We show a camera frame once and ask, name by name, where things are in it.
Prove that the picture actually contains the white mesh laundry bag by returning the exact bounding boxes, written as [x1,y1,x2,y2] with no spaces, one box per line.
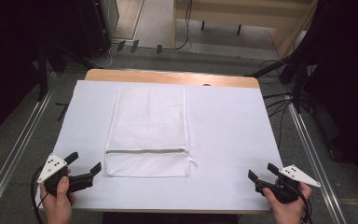
[104,86,200,178]

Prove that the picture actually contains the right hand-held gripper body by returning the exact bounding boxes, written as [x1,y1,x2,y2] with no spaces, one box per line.
[255,164,322,204]

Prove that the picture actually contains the black floor cables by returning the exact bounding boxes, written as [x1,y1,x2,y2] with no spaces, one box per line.
[259,59,296,149]

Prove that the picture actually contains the person's dark trousers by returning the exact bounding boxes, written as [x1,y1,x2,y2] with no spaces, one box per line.
[102,212,241,224]

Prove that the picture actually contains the white floor cable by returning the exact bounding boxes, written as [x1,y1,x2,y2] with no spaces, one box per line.
[94,43,120,69]

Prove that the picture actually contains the black hanging cable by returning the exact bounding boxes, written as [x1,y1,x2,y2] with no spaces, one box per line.
[155,0,194,54]

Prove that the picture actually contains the light wooden bench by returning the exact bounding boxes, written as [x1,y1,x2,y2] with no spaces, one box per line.
[172,0,320,59]

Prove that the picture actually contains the white table cover sheet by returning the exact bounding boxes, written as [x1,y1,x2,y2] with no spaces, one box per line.
[34,79,284,213]

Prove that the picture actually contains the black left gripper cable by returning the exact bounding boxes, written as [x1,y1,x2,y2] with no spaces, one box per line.
[30,165,50,224]

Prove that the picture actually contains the aluminium floor rail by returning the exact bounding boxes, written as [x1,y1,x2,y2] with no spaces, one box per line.
[0,89,56,220]
[286,102,349,224]

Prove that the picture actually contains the wooden table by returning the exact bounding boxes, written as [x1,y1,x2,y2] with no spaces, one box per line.
[84,68,261,90]

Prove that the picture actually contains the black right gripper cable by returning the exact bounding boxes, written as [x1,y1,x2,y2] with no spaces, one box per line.
[287,181,314,224]

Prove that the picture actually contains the person's left hand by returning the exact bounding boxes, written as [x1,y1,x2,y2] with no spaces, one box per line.
[39,175,77,224]

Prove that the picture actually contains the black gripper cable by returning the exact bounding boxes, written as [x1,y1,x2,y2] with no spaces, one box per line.
[30,165,50,224]
[287,181,314,224]

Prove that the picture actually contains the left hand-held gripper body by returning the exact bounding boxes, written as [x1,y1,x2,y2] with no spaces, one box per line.
[36,153,94,197]

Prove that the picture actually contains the black curtain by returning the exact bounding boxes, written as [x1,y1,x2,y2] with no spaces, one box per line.
[292,0,358,200]
[0,0,82,147]

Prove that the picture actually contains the black cabinet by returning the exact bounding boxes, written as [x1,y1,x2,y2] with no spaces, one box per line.
[76,0,120,59]

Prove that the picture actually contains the person's right hand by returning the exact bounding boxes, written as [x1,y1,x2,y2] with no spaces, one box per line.
[262,182,312,224]

